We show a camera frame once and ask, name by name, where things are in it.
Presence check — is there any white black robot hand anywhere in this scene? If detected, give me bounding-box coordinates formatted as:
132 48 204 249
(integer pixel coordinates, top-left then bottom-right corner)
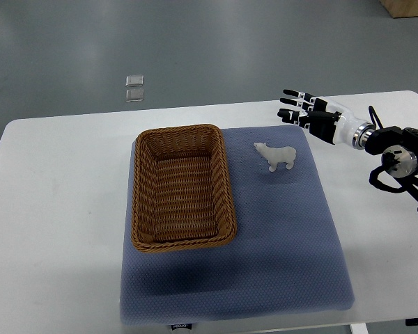
277 89 376 150

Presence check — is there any white bear figurine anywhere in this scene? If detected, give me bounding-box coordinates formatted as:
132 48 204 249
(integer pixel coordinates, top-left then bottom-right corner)
253 142 297 173

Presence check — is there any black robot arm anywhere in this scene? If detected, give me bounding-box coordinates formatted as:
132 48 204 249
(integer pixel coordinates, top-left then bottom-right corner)
359 106 418 212

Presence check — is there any brown wicker basket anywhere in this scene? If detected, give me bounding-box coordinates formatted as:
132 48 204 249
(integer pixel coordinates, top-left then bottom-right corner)
131 124 237 253

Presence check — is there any wooden box corner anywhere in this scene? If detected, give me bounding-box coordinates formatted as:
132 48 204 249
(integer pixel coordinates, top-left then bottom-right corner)
380 0 418 18

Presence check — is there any blue quilted mat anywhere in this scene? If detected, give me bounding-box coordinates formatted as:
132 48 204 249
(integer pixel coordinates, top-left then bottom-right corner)
120 126 355 326

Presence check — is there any upper metal floor plate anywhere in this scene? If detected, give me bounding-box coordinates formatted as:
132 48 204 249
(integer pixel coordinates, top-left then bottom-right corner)
125 74 144 87

